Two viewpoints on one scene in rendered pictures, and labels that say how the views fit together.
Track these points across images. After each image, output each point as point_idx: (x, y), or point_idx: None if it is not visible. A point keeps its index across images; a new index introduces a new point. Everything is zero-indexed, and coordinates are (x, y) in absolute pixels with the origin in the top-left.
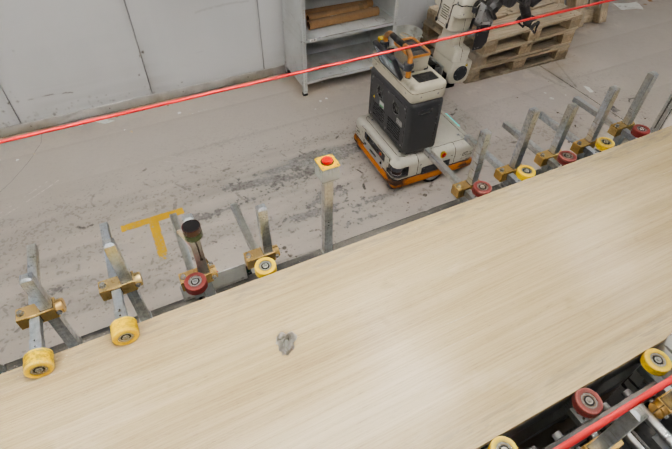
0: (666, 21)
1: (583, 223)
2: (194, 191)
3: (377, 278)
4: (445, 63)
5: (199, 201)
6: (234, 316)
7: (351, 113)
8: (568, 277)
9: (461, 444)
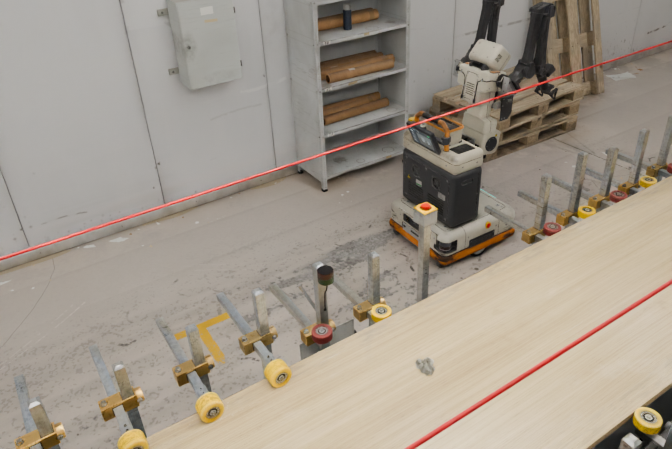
0: (662, 86)
1: (652, 244)
2: (236, 295)
3: (487, 308)
4: (475, 136)
5: (244, 303)
6: (370, 353)
7: (377, 202)
8: (654, 286)
9: (610, 418)
